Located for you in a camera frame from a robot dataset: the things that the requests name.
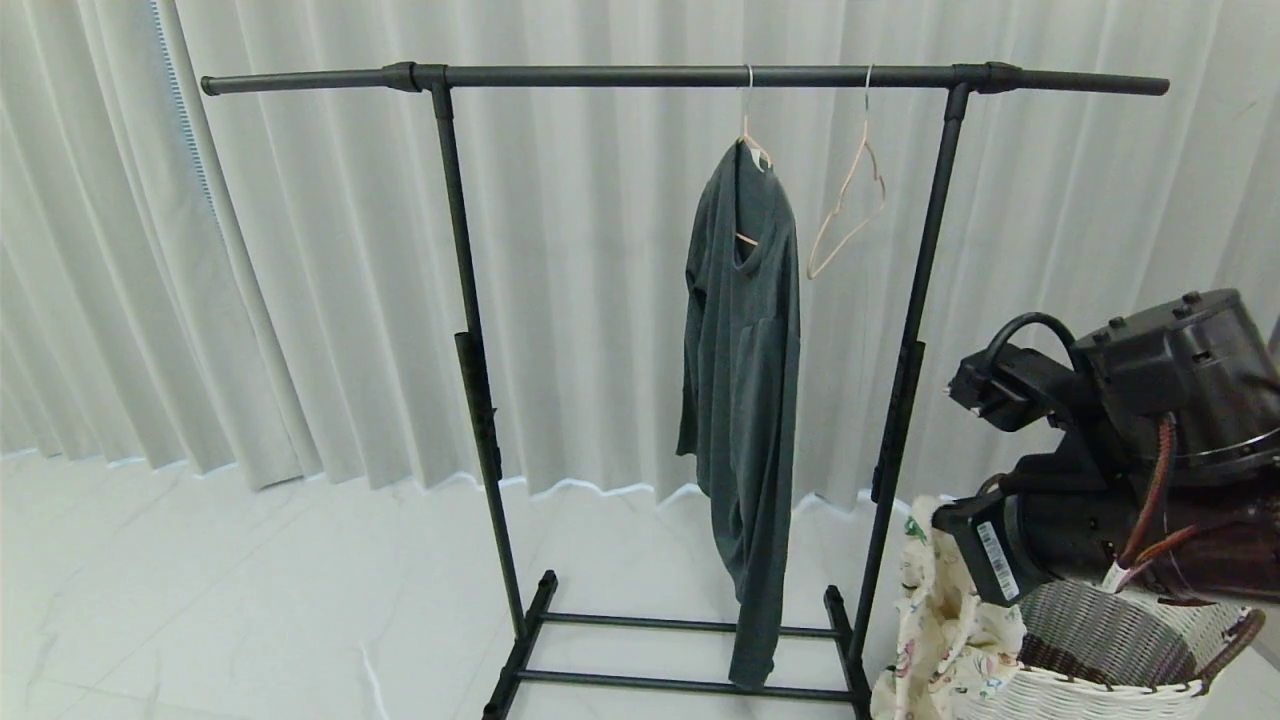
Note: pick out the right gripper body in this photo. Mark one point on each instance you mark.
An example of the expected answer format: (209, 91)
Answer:
(1060, 535)

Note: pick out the cream printed garment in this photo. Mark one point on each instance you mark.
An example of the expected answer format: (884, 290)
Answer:
(940, 620)

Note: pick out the dark grey t-shirt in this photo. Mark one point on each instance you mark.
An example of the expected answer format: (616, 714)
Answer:
(745, 400)

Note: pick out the pink clothes hanger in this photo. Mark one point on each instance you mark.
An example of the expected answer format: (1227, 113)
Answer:
(746, 110)
(850, 190)

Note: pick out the white laundry basket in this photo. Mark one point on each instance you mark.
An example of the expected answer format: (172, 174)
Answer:
(1100, 620)

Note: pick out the black clothes rack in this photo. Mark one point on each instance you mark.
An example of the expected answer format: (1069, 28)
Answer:
(600, 76)

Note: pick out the white curtain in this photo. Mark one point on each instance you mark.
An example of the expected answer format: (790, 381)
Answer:
(300, 250)

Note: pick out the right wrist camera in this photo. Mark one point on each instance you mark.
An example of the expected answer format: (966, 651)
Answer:
(1020, 390)

